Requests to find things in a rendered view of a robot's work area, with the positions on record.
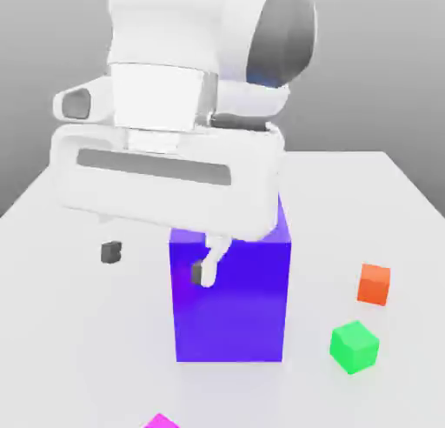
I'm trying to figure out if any small magenta cube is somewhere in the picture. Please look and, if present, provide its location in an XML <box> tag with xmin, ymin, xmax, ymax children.
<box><xmin>143</xmin><ymin>412</ymin><xmax>182</xmax><ymax>428</ymax></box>

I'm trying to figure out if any small green cube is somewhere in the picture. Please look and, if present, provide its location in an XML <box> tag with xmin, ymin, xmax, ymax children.
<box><xmin>329</xmin><ymin>319</ymin><xmax>381</xmax><ymax>377</ymax></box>

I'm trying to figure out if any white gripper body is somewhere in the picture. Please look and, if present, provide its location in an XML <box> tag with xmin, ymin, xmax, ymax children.
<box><xmin>48</xmin><ymin>122</ymin><xmax>289</xmax><ymax>244</ymax></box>

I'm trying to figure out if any small orange cube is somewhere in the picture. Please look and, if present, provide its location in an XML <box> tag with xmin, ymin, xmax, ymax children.
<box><xmin>356</xmin><ymin>263</ymin><xmax>392</xmax><ymax>308</ymax></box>

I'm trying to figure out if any large blue box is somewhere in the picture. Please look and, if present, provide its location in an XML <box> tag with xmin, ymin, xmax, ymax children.
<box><xmin>169</xmin><ymin>191</ymin><xmax>293</xmax><ymax>364</ymax></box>

